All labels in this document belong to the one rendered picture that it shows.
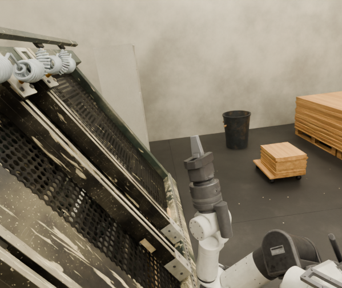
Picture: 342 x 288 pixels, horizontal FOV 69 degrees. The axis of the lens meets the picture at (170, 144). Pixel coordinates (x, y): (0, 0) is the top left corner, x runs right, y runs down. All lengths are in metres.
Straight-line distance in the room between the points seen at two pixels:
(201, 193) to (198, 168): 0.07
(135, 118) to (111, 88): 0.60
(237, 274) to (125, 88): 3.54
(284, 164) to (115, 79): 2.75
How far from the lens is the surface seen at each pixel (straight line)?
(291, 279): 0.61
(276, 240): 0.80
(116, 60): 4.07
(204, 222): 0.74
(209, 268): 0.87
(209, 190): 0.71
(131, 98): 4.11
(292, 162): 3.74
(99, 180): 1.00
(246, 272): 0.87
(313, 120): 5.20
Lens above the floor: 1.88
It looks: 20 degrees down
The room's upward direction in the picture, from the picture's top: 7 degrees counter-clockwise
